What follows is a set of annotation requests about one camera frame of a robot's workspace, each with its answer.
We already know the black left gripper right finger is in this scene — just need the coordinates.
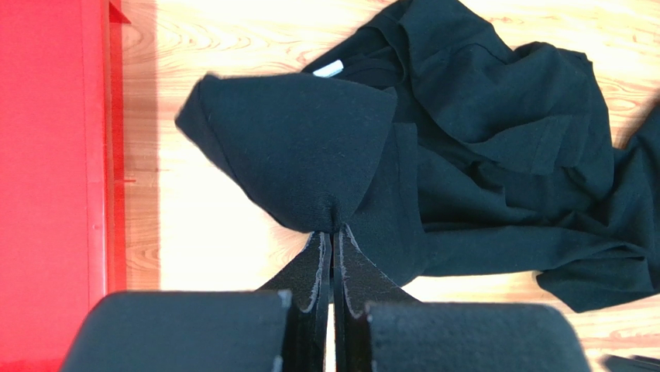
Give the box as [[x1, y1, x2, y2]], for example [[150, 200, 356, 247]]
[[333, 226, 590, 371]]

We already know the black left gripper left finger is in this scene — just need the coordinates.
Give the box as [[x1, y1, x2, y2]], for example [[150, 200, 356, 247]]
[[61, 232, 332, 371]]

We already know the black t shirt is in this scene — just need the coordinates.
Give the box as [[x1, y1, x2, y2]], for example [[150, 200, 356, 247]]
[[175, 1, 659, 312]]

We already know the red plastic tray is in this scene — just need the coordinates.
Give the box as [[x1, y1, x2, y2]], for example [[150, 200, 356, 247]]
[[1, 1, 129, 371]]

